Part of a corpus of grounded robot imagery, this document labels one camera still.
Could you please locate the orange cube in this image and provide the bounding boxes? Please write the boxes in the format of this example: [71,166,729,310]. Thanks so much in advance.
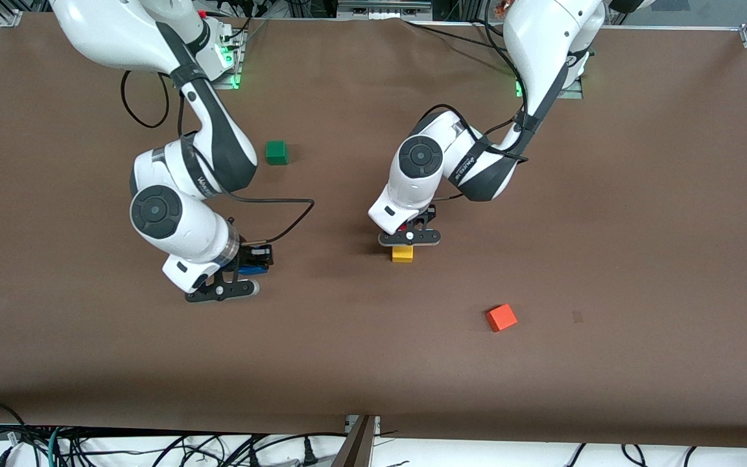
[485,304,519,333]

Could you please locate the long black base cable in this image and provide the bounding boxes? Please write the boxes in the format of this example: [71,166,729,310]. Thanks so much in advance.
[402,19,510,54]

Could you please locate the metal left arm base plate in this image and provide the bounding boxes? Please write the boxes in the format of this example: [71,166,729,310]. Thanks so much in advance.
[514,77,584,100]

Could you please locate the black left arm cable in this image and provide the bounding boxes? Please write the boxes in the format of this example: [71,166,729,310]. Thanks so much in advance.
[412,18,531,202]

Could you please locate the grey power strip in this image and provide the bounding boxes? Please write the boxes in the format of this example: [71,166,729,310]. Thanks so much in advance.
[337,0,433,16]

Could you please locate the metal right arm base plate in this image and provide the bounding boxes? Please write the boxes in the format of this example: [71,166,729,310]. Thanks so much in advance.
[208,19,243,90]

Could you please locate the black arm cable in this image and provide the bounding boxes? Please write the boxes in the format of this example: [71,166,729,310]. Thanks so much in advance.
[120,68,316,248]
[412,18,531,202]

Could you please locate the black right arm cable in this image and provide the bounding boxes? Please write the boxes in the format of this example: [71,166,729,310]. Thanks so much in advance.
[120,68,316,248]

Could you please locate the aluminium table leg profile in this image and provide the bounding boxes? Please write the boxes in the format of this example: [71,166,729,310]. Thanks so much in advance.
[331,415,378,467]

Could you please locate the brown table cover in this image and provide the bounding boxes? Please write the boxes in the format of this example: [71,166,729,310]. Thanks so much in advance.
[0,13,747,449]

